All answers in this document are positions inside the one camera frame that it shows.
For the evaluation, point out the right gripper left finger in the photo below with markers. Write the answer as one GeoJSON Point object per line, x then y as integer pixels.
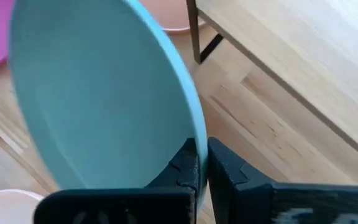
{"type": "Point", "coordinates": [120, 207]}

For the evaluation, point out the peach round plate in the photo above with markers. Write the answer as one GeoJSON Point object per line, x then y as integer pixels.
{"type": "Point", "coordinates": [166, 12]}

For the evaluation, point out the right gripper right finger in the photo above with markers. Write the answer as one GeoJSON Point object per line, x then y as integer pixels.
{"type": "Point", "coordinates": [244, 202]}

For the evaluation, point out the cream round plate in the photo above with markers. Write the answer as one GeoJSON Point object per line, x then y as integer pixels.
{"type": "Point", "coordinates": [5, 208]}

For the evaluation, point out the wooden shelf with black legs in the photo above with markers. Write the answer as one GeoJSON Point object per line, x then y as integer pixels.
{"type": "Point", "coordinates": [291, 46]}

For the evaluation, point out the teal round plate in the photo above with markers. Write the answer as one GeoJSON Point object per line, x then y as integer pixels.
{"type": "Point", "coordinates": [104, 93]}

